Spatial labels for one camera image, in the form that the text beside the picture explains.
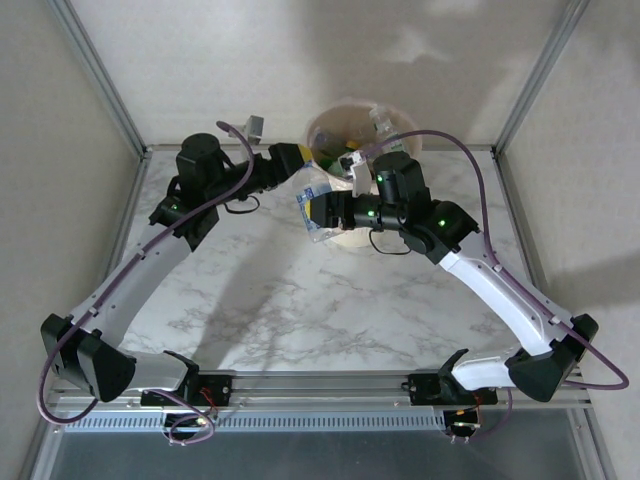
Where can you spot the aluminium table edge rail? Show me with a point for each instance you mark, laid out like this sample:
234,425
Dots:
162,148
522,225
131,200

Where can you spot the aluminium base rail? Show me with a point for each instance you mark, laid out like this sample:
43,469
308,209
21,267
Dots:
325,390

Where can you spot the clear bottle white label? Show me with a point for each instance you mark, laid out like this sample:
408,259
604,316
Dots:
385,125

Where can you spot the aluminium frame post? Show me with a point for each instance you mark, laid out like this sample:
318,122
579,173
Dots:
101,80
539,75

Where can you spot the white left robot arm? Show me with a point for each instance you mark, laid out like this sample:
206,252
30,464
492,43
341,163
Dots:
130,279

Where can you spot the beige plastic bin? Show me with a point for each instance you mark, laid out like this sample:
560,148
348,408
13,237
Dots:
345,117

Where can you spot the clear bottle blue label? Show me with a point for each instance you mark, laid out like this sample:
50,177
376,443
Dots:
310,190

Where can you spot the small circuit board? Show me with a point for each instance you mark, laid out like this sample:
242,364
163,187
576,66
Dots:
197,422
465,424

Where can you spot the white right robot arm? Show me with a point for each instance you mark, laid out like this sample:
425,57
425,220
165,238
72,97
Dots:
500,295

